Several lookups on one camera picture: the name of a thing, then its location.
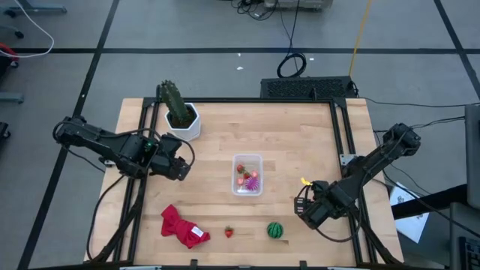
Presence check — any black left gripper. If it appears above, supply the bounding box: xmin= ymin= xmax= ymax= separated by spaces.
xmin=149 ymin=148 xmax=192 ymax=182

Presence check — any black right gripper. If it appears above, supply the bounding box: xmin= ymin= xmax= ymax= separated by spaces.
xmin=294 ymin=181 xmax=341 ymax=230

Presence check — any green watermelon ball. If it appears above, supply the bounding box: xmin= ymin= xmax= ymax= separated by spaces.
xmin=266 ymin=221 xmax=284 ymax=239

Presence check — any red strawberry long green stem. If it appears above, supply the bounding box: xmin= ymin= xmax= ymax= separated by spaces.
xmin=235 ymin=163 xmax=251 ymax=180

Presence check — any clear plastic tupperware container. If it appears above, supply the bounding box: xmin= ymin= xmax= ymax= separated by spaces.
xmin=231 ymin=153 xmax=265 ymax=197

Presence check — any white hexagonal planter pot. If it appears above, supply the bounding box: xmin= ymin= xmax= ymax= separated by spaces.
xmin=163 ymin=102 xmax=202 ymax=143

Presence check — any red cloth with white label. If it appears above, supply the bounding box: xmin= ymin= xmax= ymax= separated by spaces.
xmin=160 ymin=204 xmax=212 ymax=250

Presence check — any green cactus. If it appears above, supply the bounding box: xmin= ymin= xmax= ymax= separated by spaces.
xmin=156 ymin=79 xmax=195 ymax=128

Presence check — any white paper sheet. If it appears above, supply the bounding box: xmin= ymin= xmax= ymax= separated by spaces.
xmin=389 ymin=181 xmax=431 ymax=244

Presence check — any black mesh box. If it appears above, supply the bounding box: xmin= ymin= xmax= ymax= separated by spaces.
xmin=260 ymin=76 xmax=358 ymax=101

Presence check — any black desk beam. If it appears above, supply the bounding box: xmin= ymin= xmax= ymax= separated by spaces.
xmin=391 ymin=183 xmax=468 ymax=221

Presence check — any grey table foot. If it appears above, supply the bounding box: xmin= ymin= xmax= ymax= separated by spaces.
xmin=5 ymin=0 xmax=68 ymax=15
xmin=0 ymin=92 xmax=26 ymax=104

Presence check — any grey device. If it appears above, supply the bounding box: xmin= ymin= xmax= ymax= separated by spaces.
xmin=263 ymin=0 xmax=334 ymax=11

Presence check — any coiled black cable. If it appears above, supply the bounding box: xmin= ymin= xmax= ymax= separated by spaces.
xmin=276 ymin=0 xmax=308 ymax=79

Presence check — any white cable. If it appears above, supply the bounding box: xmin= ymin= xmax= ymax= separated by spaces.
xmin=0 ymin=0 xmax=56 ymax=59

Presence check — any yellow cable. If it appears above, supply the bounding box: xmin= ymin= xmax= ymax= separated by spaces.
xmin=348 ymin=0 xmax=373 ymax=78

